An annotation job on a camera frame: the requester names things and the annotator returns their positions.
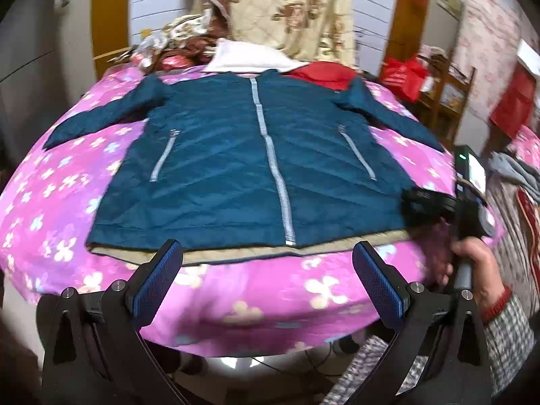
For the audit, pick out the red plastic bag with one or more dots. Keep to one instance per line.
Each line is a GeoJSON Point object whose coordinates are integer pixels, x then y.
{"type": "Point", "coordinates": [403, 76]}

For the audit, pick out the person's plaid clothing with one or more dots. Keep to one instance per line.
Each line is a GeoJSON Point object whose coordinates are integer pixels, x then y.
{"type": "Point", "coordinates": [371, 371]}

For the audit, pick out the wooden chair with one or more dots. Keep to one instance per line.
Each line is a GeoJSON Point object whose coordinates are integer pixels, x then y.
{"type": "Point", "coordinates": [453, 93]}

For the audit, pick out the red patterned cloth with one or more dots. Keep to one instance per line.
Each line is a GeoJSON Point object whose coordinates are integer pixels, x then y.
{"type": "Point", "coordinates": [527, 228]}

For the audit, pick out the person's right hand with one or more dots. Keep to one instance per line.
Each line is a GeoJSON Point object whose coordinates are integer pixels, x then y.
{"type": "Point", "coordinates": [481, 265]}

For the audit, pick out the grey refrigerator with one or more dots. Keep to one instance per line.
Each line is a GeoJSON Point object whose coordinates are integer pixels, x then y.
{"type": "Point", "coordinates": [38, 63]}

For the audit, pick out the red ruffled pillow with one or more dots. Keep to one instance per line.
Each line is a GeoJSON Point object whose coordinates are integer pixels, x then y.
{"type": "Point", "coordinates": [320, 76]}

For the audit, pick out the red hanging cloth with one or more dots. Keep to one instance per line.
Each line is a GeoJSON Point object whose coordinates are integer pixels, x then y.
{"type": "Point", "coordinates": [514, 101]}

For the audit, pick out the cream floral quilt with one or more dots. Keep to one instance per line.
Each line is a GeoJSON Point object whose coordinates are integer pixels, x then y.
{"type": "Point", "coordinates": [291, 4]}

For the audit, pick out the person's right forearm plaid sleeve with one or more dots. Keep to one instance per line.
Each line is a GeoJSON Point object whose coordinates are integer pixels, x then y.
{"type": "Point", "coordinates": [508, 337]}

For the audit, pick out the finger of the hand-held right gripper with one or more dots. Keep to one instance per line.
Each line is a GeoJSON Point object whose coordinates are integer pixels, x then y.
{"type": "Point", "coordinates": [426, 206]}

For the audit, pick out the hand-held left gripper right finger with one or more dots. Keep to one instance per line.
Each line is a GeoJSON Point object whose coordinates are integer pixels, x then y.
{"type": "Point", "coordinates": [377, 280]}

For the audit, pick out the pink floral bedsheet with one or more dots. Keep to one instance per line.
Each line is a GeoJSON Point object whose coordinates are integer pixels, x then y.
{"type": "Point", "coordinates": [63, 202]}

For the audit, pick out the grey cloth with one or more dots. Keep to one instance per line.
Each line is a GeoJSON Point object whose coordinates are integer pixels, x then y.
{"type": "Point", "coordinates": [517, 173]}

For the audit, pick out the pink floral hanging cloth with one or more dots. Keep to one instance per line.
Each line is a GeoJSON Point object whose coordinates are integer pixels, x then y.
{"type": "Point", "coordinates": [489, 42]}

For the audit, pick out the brown floral cloth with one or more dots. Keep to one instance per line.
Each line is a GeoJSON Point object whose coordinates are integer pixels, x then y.
{"type": "Point", "coordinates": [185, 38]}

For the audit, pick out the white pillow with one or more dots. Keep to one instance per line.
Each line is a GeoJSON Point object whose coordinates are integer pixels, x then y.
{"type": "Point", "coordinates": [249, 57]}

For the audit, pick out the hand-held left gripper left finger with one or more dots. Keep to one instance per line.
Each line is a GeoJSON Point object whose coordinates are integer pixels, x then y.
{"type": "Point", "coordinates": [158, 278]}

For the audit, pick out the teal quilted jacket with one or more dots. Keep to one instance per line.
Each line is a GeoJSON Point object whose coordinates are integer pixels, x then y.
{"type": "Point", "coordinates": [236, 152]}

